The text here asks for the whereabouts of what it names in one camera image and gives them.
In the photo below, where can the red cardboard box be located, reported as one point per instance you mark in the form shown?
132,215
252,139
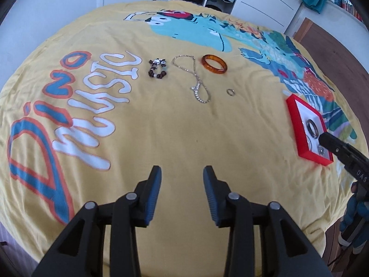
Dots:
297,127

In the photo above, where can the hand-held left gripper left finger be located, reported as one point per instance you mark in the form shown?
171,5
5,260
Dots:
152,199

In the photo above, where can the amber bangle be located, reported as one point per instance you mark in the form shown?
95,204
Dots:
214,69

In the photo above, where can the plain silver bangle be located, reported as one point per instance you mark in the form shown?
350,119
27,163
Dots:
308,144

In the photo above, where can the dark bag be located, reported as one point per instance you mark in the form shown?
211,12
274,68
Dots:
213,7

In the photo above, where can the white wardrobe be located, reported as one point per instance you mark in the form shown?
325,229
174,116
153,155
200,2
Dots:
265,3

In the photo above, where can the dark brown bangle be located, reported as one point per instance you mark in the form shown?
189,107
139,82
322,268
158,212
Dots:
314,134

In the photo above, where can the bookshelf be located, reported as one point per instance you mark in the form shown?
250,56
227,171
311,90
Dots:
346,1

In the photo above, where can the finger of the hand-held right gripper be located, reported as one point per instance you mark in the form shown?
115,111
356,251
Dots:
331,142

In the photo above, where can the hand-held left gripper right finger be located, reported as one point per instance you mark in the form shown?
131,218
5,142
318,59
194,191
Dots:
212,199

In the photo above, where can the yellow printed blanket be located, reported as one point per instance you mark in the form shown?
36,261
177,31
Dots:
173,135

